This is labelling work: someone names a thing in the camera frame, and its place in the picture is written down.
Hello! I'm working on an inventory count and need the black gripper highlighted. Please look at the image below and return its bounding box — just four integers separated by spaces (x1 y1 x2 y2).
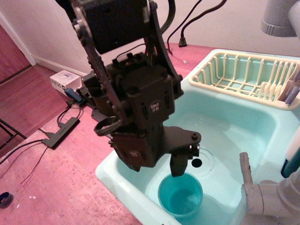
109 123 202 178

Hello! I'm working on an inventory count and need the teal plastic cup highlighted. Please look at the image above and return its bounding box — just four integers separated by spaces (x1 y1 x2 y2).
157 173 203 218

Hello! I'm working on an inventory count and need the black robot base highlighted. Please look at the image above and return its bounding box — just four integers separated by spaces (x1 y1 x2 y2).
76 71 115 122

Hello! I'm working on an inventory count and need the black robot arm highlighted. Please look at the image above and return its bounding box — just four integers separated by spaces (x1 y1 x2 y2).
58 0 201 177

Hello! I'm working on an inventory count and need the mint green toy sink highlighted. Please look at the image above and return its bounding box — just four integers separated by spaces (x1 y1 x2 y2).
95 49 300 225

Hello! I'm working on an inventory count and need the grey toy faucet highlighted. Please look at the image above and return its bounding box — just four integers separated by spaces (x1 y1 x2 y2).
240 152 300 225

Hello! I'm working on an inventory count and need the teal white bottle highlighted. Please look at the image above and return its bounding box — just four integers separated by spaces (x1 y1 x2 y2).
281 127 300 178

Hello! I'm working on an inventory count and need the black gooseneck stand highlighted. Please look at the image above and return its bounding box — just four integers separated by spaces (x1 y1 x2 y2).
178 0 228 48

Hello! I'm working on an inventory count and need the cream dish drying rack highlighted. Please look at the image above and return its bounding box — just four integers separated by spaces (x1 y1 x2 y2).
188 49 300 110

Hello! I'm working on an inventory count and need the black usb hub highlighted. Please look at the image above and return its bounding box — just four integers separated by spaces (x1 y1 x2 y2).
38 117 80 150

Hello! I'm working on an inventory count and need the blue clamp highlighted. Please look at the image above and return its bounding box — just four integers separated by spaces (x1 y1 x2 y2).
64 88 84 104

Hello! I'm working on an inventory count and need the purple utensil in rack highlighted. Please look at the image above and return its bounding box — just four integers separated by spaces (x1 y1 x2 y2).
285 71 300 105

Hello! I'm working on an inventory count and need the white cardboard box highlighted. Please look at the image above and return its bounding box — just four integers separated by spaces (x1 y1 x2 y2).
50 70 82 95

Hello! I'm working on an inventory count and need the black tape roll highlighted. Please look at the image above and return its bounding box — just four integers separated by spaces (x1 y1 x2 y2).
0 192 14 209

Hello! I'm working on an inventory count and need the black power cable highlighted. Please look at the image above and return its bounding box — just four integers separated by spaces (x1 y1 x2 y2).
165 0 203 57

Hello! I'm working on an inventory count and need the black metal chair frame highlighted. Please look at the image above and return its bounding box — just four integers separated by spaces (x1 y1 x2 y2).
0 119 27 149

